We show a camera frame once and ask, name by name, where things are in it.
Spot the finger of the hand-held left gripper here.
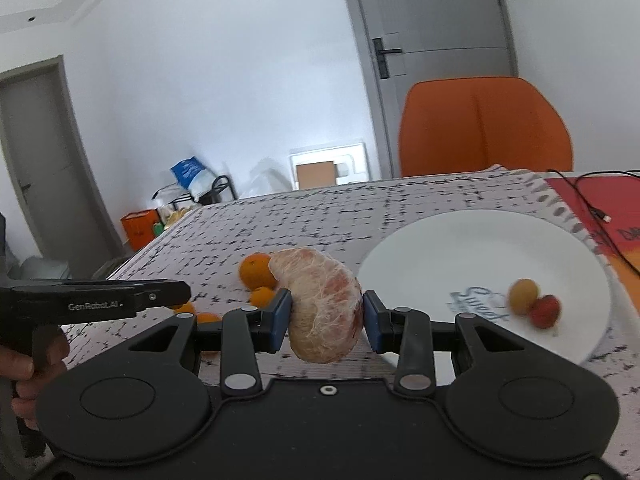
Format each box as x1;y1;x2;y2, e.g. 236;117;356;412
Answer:
137;281;192;310

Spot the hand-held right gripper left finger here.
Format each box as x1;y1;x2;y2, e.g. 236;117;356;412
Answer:
127;289;294;397

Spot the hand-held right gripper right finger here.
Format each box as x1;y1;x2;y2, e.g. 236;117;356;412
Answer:
362;289;521;397

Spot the peeled pomelo piece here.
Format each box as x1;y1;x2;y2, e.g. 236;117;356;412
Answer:
269;248;364;364

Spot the large orange tangerine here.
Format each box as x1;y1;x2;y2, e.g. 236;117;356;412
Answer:
238;253;277;291

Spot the white plate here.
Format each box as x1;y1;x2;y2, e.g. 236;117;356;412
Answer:
357;208;614;367

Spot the tan longan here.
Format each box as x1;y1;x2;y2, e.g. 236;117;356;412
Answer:
508;278;541;316

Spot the red lychee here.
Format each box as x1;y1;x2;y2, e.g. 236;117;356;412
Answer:
529;294;562;331

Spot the person's left hand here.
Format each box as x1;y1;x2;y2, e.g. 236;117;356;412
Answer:
0;332;69;431

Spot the orange box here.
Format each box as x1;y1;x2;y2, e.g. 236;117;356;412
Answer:
120;208;161;251

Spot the black dashed white tablecloth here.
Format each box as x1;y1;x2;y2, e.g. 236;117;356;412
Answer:
60;165;640;480

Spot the blue and white bag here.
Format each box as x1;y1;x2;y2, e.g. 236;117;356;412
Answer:
170;156;221;199

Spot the clear plastic bag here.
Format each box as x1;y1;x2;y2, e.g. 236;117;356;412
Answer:
240;157;292;199

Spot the orange chair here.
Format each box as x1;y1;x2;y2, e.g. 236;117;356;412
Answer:
398;76;574;179

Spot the red and orange printed mat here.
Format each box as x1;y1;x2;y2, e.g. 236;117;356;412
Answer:
544;175;640;333

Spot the black wire rack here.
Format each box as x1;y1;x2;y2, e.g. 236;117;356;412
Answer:
152;175;237;211

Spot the grey door with dark frame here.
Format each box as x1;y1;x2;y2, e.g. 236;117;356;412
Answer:
0;56;124;271

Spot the white foam packing frame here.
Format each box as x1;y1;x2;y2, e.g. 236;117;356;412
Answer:
288;143;370;191

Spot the black cable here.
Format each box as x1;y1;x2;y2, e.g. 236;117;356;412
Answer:
547;169;612;222

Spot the black door handle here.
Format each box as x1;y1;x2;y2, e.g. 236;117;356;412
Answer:
372;37;404;80

